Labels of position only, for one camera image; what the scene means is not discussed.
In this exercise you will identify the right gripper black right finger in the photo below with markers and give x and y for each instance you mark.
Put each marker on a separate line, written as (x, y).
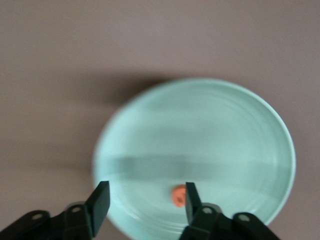
(192, 207)

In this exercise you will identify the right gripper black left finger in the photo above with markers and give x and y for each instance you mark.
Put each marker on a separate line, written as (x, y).
(100, 207)

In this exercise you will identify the orange foam letter e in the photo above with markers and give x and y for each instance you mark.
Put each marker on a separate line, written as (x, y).
(178, 197)

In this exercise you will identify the mint green plate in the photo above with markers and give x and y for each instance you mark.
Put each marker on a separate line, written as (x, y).
(195, 125)

